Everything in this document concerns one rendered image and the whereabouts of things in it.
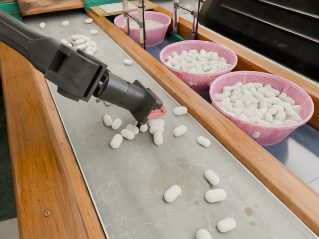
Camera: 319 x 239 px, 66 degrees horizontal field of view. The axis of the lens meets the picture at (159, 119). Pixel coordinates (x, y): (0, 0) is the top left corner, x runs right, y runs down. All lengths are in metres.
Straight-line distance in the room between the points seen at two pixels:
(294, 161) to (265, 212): 0.23
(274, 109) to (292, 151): 0.12
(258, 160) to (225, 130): 0.10
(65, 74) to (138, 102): 0.16
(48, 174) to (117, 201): 0.14
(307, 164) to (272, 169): 0.19
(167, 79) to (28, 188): 0.46
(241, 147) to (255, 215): 0.14
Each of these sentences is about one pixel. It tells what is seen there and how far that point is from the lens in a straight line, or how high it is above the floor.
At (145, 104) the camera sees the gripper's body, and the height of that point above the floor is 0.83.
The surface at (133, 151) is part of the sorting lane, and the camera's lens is 0.55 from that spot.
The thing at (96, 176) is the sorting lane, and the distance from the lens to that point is 0.52.
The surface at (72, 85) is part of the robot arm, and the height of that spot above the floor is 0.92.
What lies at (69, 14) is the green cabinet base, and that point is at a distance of 1.49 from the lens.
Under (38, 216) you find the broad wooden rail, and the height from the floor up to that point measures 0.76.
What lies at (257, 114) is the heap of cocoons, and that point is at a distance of 0.69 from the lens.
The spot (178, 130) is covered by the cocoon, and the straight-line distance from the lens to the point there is 0.57.
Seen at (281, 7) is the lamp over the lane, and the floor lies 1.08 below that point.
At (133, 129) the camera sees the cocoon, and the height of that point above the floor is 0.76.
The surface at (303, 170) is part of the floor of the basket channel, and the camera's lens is 0.69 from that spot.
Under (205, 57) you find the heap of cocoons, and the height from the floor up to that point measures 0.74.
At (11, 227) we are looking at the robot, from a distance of 0.85.
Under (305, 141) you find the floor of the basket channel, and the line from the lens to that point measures 0.77.
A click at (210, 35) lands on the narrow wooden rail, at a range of 1.08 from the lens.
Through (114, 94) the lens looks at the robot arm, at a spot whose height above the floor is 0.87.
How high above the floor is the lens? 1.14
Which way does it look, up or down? 40 degrees down
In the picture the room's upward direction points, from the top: straight up
